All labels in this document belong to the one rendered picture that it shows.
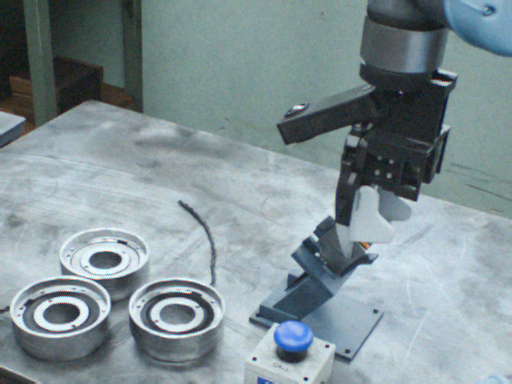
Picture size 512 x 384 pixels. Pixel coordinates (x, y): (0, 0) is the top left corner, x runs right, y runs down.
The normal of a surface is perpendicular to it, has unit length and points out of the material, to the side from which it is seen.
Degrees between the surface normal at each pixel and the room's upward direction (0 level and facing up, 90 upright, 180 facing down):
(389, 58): 90
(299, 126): 91
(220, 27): 90
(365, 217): 86
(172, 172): 0
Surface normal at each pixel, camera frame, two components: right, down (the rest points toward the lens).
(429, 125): -0.49, 0.47
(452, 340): 0.06, -0.83
